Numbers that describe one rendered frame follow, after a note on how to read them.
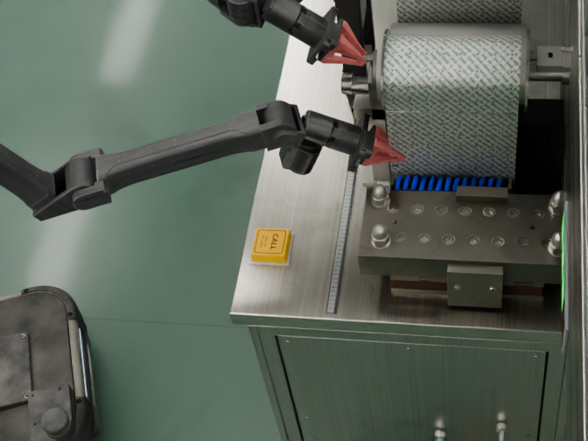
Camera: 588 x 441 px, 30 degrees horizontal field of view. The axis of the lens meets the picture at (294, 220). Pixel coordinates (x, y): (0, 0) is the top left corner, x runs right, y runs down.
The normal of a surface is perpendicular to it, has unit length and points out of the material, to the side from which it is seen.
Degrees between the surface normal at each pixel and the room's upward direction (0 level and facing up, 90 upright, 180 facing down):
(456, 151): 91
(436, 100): 90
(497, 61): 27
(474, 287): 90
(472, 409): 90
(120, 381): 0
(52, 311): 0
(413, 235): 0
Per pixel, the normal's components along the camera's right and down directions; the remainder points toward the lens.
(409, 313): -0.12, -0.61
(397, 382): -0.14, 0.79
